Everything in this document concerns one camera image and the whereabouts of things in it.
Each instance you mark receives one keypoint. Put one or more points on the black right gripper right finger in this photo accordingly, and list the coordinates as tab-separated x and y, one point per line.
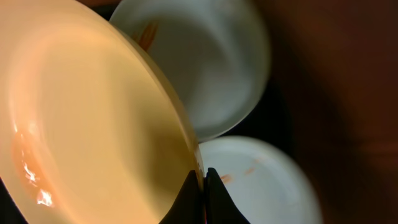
220	208

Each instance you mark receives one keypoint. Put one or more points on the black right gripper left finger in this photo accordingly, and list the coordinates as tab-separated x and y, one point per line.
188	207

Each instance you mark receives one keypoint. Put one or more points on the yellow plate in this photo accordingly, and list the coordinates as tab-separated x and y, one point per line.
91	129

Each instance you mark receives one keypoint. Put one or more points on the pale green plate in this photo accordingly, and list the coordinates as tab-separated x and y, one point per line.
266	185
215	53

